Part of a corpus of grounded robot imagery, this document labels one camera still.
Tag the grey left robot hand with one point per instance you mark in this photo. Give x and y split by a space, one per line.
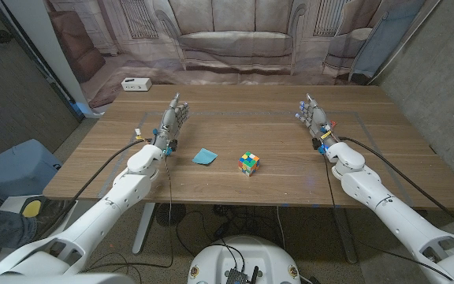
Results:
168 122

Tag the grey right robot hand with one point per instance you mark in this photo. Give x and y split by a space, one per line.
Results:
318 120

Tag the blue sticky note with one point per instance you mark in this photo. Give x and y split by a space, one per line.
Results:
204 157

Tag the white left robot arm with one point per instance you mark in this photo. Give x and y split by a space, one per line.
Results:
93 221

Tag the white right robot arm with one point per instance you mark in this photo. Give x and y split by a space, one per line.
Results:
392 213

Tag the multicoloured Rubik's cube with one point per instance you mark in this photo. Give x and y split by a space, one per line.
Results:
249 163

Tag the white power socket box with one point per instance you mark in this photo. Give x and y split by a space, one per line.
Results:
136 84

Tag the round black floor fan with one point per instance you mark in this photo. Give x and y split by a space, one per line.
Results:
170 215

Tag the printed sofa room backdrop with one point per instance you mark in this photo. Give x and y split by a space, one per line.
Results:
231 39

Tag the white table leg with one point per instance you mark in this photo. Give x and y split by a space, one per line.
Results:
144 229

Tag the grey table leg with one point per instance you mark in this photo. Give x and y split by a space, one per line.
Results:
345 236

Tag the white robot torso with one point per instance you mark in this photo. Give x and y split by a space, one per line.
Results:
243 256

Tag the blue-grey plastic bin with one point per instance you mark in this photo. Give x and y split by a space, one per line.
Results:
18 165

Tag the black device with antenna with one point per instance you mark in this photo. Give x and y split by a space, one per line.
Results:
235 276

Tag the white pedal base board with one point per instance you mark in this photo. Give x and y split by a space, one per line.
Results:
10 203

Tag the white door frame post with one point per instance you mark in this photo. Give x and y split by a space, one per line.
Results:
45 39

